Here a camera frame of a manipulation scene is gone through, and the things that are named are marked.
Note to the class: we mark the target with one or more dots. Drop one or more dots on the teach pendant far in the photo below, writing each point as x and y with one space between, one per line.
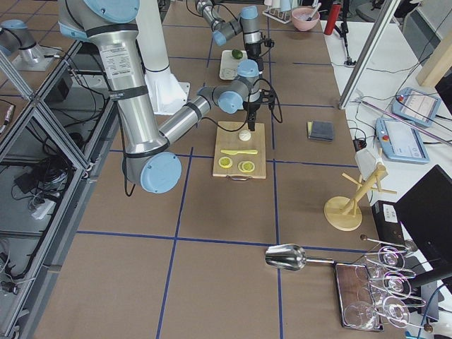
416 106

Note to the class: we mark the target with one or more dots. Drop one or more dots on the teach pendant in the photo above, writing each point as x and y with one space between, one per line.
416 106
401 142

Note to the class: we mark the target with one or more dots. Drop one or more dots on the white steamed bun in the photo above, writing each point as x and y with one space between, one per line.
245 135

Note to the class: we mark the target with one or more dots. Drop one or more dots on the white bear tray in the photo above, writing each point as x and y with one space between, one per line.
229 65

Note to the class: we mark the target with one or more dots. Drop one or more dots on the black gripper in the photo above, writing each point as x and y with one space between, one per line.
253 50
251 106

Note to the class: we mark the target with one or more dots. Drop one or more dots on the light blue cup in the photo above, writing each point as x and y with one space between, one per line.
285 5

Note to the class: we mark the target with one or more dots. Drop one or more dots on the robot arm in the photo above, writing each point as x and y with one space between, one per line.
246 23
153 110

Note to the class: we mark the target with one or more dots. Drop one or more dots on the lemon slice top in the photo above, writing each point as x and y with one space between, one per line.
225 162

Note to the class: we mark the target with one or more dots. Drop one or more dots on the red bottle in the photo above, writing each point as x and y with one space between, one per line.
332 18

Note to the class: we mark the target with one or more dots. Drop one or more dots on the wooden cutting board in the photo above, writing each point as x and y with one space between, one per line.
237 157

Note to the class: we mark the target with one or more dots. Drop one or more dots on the lemon slice lower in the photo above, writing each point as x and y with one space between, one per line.
246 166

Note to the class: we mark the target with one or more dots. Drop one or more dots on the wooden mug tree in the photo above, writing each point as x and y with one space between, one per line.
343 213

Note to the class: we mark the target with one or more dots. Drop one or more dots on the green avocado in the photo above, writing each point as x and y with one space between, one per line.
237 54

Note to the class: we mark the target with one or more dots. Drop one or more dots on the steel scoop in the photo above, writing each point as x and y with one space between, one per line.
291 257

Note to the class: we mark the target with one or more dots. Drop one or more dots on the lemon slice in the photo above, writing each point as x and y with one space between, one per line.
246 166
225 162

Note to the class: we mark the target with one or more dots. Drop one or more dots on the pink bowl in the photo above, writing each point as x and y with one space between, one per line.
303 20

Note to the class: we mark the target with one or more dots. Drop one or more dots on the white wire cup rack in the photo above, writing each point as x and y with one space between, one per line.
276 14

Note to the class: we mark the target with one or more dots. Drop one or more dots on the aluminium frame post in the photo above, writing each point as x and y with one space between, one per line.
370 45

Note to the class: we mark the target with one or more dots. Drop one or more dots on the yellow plastic knife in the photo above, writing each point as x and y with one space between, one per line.
239 152

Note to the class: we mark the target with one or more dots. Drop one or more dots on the black glass rack tray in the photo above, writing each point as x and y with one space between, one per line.
352 287

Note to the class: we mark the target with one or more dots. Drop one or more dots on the grey folded cloth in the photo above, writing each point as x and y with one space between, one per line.
320 130

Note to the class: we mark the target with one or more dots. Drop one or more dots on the wine glass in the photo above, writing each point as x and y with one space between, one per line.
361 316

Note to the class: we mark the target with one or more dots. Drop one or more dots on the black monitor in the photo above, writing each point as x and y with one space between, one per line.
425 212

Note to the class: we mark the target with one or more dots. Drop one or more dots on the teach pendant near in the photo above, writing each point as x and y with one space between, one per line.
401 142

